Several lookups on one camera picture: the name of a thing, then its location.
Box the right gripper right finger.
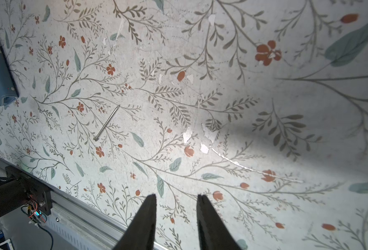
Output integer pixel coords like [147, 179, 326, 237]
[196, 195, 241, 250]

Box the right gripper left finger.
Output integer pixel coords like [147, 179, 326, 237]
[113, 194, 157, 250]

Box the steel nail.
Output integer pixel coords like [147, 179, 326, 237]
[93, 105, 120, 142]

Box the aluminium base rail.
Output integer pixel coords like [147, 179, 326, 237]
[0, 149, 169, 250]

